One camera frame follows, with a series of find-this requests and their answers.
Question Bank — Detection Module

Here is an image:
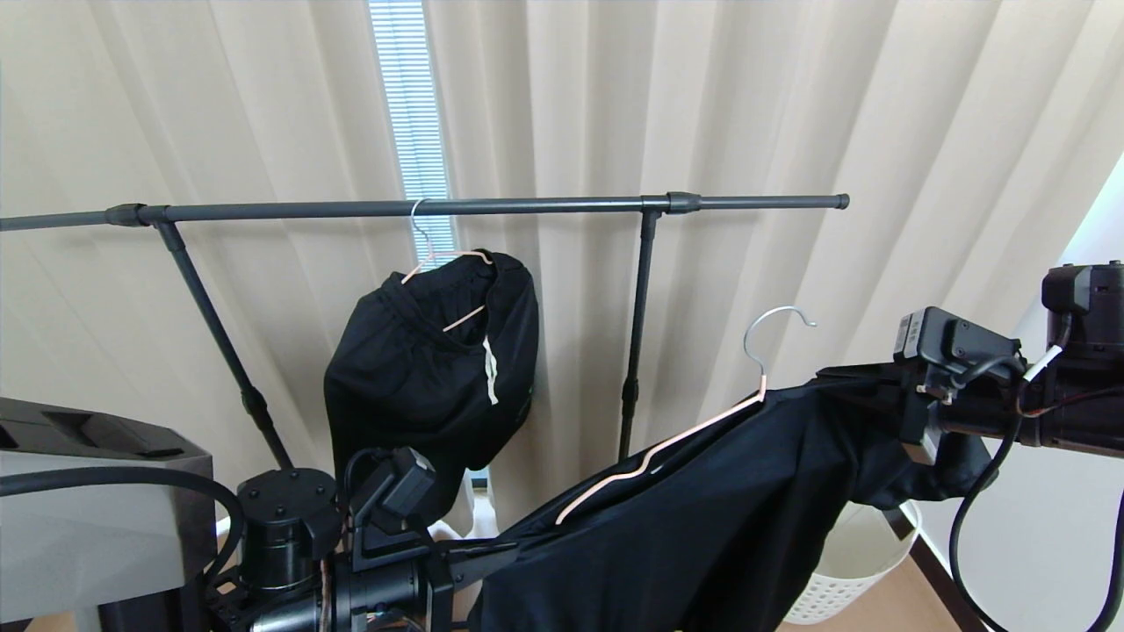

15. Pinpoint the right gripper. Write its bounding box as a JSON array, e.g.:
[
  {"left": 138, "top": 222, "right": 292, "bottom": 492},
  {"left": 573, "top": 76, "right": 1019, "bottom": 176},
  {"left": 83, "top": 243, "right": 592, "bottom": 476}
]
[{"left": 898, "top": 384, "right": 1028, "bottom": 468}]

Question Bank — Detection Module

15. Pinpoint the pink clothes hanger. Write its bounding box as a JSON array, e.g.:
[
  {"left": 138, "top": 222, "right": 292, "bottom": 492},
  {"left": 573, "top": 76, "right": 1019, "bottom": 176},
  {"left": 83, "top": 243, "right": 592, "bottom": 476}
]
[
  {"left": 401, "top": 200, "right": 497, "bottom": 334},
  {"left": 555, "top": 305, "right": 818, "bottom": 526}
]

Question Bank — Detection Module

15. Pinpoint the white laundry basket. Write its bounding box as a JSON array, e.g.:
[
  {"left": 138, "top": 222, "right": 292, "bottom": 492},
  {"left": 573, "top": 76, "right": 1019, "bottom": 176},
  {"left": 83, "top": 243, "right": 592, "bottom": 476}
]
[{"left": 782, "top": 500, "right": 923, "bottom": 626}]

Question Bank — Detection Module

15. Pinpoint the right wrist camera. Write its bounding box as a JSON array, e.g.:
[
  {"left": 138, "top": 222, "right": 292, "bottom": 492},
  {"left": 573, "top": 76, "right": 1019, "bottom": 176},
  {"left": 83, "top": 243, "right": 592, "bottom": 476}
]
[{"left": 894, "top": 307, "right": 1027, "bottom": 391}]

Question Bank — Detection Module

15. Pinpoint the black clothes rack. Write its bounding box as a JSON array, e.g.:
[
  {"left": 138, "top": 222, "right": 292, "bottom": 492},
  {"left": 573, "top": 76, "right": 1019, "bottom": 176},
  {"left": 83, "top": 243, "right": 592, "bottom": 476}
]
[{"left": 0, "top": 193, "right": 851, "bottom": 470}]

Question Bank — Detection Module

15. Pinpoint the window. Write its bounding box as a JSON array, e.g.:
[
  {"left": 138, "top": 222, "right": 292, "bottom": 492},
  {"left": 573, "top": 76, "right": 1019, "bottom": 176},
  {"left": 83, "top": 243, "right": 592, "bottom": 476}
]
[{"left": 369, "top": 0, "right": 493, "bottom": 488}]

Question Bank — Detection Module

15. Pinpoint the black garment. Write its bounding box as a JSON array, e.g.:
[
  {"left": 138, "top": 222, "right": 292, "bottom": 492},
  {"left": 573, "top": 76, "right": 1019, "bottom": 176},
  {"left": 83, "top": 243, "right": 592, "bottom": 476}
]
[
  {"left": 465, "top": 364, "right": 998, "bottom": 632},
  {"left": 323, "top": 250, "right": 541, "bottom": 528}
]

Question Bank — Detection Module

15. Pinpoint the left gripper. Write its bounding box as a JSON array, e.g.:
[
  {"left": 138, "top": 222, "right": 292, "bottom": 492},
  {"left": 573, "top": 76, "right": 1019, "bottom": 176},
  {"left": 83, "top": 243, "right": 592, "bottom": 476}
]
[{"left": 334, "top": 553, "right": 458, "bottom": 632}]

